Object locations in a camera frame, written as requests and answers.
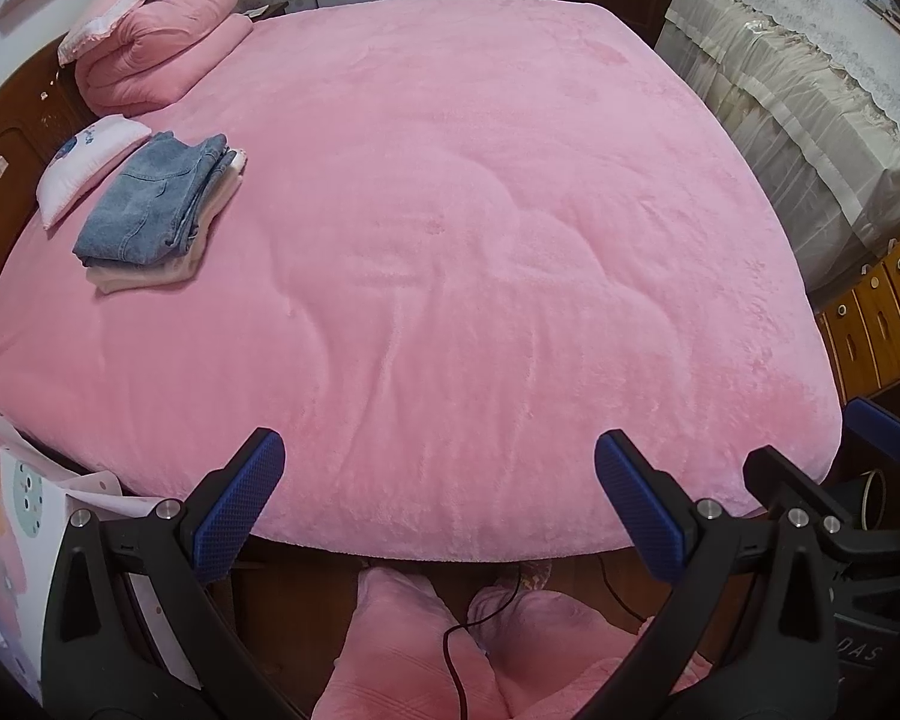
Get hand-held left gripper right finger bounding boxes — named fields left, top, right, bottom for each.
left=570, top=431, right=863, bottom=720

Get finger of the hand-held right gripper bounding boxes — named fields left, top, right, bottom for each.
left=742, top=446, right=893, bottom=552
left=844, top=396, right=900, bottom=466

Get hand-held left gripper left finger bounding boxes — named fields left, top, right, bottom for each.
left=41, top=429, right=301, bottom=720

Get blue denim jeans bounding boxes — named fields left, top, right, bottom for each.
left=73, top=131, right=230, bottom=267

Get person's left leg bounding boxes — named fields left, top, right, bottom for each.
left=311, top=566, right=507, bottom=720

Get folded cream fluffy sweater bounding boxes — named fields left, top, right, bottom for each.
left=86, top=150, right=250, bottom=293

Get pastel printed cloth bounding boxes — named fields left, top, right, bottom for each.
left=0, top=390, right=188, bottom=698

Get pink plush bed blanket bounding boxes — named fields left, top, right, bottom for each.
left=0, top=0, right=845, bottom=563

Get white printed pillow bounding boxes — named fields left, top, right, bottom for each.
left=36, top=115, right=153, bottom=232

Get brown wooden headboard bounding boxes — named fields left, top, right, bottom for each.
left=0, top=37, right=98, bottom=361

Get folded pink quilt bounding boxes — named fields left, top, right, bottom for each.
left=75, top=0, right=254, bottom=117

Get pink lace-trimmed pillow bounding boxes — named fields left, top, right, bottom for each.
left=58, top=0, right=217, bottom=67

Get black cable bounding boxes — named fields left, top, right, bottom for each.
left=442, top=562, right=527, bottom=720

